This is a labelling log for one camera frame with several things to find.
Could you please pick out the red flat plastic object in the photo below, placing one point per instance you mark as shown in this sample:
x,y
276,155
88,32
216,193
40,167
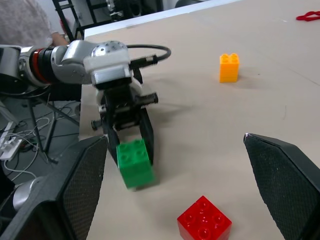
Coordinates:
x,y
308,16

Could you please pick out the person in light shirt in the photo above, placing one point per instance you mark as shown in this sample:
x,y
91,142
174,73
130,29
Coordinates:
x,y
22,20

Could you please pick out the black tripod stand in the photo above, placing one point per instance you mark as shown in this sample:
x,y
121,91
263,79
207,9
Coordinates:
x,y
48,130

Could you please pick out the white power strip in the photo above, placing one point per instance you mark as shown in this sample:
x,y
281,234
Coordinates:
x,y
8,147

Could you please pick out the green toy brick cube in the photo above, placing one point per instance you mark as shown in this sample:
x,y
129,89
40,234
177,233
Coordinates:
x,y
136,165

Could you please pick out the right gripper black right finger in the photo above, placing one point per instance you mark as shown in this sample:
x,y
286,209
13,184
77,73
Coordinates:
x,y
287,185

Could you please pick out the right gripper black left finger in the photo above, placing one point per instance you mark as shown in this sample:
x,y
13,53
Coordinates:
x,y
50,200

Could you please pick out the orange toy brick cube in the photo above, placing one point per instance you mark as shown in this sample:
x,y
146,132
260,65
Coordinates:
x,y
228,70

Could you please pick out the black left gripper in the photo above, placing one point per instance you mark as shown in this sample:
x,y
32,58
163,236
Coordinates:
x,y
120,107

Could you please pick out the red toy brick cube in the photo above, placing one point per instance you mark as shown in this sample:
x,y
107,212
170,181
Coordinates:
x,y
203,220

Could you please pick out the person's bare hand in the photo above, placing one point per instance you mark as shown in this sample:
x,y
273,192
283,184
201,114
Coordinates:
x,y
59,39

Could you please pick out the black metal rack frame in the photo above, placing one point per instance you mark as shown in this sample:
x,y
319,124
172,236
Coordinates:
x,y
75,17

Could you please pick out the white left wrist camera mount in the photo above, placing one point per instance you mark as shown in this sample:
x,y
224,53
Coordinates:
x,y
107,67

